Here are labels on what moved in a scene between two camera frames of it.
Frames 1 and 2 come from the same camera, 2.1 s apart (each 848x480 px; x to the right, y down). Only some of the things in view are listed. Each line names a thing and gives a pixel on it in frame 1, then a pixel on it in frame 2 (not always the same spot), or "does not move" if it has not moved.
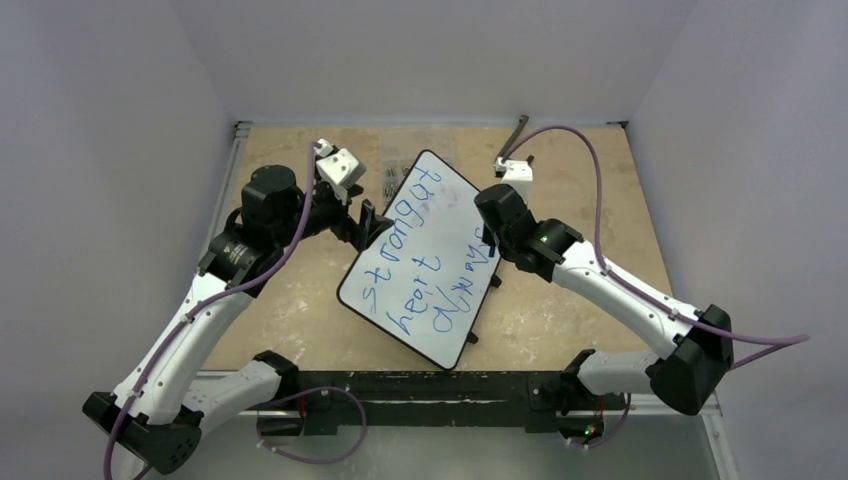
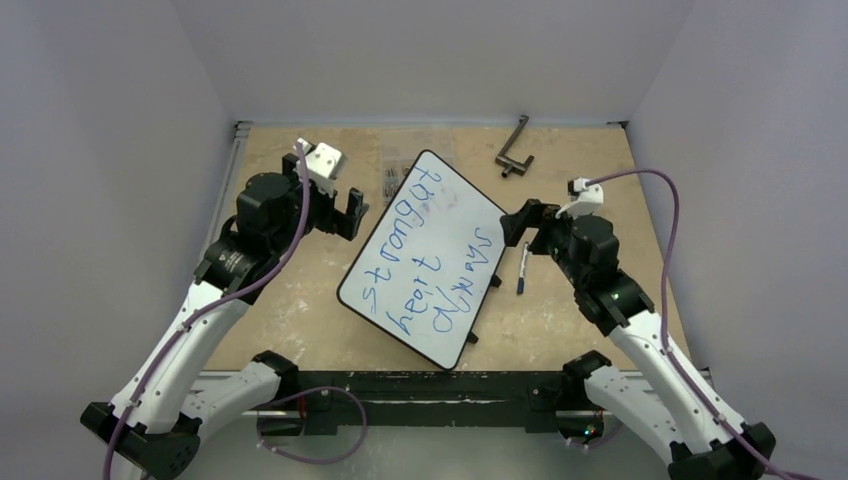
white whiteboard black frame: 424,282 does not move
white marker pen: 493,243 to 521,281
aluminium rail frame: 227,188 does not move
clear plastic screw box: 400,150 does not move
